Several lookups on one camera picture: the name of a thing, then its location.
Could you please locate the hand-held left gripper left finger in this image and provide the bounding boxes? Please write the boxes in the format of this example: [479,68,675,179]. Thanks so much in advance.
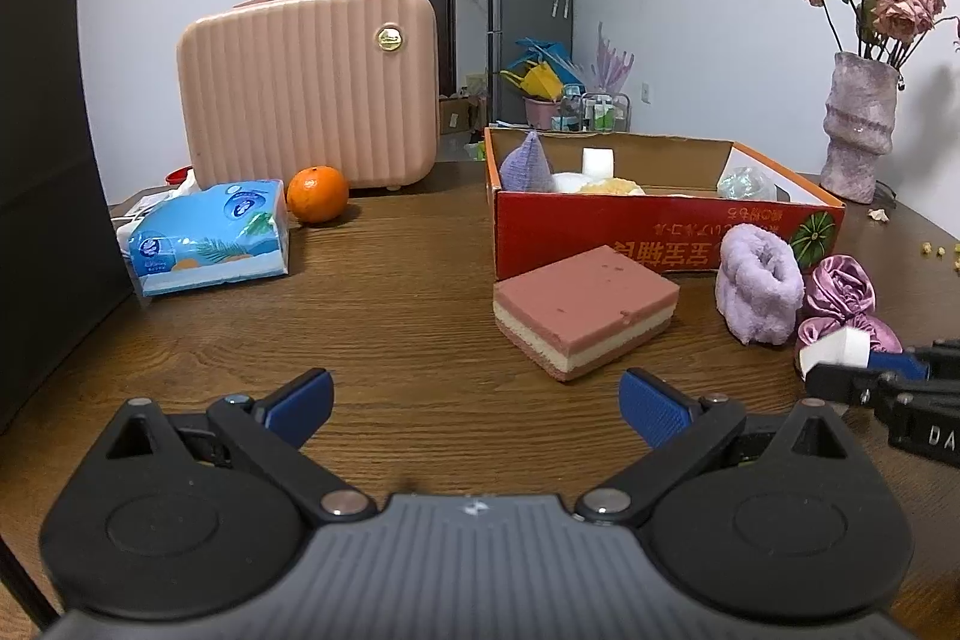
[105,368,378,525]

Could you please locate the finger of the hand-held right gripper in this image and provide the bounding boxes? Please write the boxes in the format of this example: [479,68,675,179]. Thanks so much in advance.
[902,340,960,381]
[805,361,899,414]

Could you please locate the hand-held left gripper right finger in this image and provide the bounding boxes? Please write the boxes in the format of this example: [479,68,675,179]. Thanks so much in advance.
[574,368,852,527]

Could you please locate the white sponge block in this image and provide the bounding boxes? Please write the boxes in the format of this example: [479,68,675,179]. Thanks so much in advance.
[793,326,875,381]

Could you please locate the pink layered sponge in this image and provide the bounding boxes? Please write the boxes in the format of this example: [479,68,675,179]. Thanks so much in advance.
[493,245,682,383]

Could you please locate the red cardboard box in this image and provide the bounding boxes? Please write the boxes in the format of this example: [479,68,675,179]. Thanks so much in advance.
[484,126,847,283]

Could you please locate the yellow and white plush toy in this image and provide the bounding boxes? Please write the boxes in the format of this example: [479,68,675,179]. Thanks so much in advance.
[553,171,647,198]

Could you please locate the blue soft tissue pack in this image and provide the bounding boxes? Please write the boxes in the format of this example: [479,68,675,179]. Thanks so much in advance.
[127,179,290,299]

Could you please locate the pink satin scrunchie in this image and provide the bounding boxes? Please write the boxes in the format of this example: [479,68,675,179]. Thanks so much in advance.
[796,254,905,356]

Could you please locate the scattered yellow crumbs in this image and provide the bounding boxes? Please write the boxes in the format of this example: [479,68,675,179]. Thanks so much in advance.
[919,239,960,271]

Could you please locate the purple fluffy scrunchie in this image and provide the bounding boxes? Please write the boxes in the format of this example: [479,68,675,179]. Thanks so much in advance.
[714,222,806,345]

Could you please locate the orange tangerine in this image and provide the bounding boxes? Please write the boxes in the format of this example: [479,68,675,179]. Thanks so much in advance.
[286,165,351,226]

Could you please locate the crumpled clear plastic wrap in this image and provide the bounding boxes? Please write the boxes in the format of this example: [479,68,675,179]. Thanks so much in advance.
[716,167,778,203]

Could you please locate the white plastic bag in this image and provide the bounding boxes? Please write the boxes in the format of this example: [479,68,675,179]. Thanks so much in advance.
[154,171,202,208]

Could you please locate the mottled pink ceramic vase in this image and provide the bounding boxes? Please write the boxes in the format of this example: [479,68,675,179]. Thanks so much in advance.
[819,51,901,205]

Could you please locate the purple knitted cone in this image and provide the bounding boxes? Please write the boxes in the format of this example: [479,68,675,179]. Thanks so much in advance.
[499,130,557,193]

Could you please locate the metal trolley cart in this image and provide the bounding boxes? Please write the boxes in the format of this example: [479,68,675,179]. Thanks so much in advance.
[559,85,632,133]

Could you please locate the pink ribbed suitcase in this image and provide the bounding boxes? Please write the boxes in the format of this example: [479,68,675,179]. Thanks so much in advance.
[176,0,440,192]

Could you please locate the pink plastic bucket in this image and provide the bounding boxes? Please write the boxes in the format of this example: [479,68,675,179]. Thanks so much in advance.
[523,96,560,130]

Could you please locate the brown cardboard carton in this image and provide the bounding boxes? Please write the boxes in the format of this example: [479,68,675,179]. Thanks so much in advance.
[439,94,485,136]

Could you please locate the purple plastic rack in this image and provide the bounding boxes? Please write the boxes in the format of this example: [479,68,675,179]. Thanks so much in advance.
[591,21,637,95]

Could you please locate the grey refrigerator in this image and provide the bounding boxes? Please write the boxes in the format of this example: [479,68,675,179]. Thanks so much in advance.
[486,0,577,125]

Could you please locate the blue folded plastic frame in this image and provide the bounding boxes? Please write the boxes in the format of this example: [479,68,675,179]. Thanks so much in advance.
[514,38,578,79]

